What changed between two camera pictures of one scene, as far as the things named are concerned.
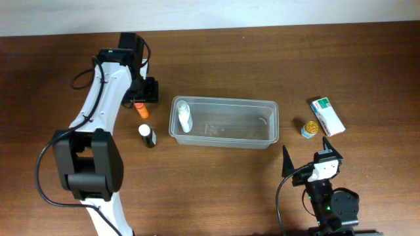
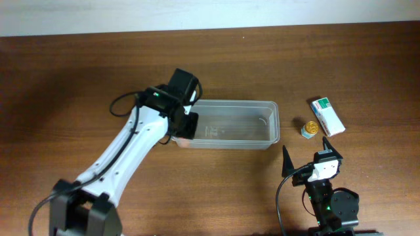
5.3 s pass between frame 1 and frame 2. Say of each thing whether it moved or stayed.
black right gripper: stayed
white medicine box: stayed
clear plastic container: stayed
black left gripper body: moved
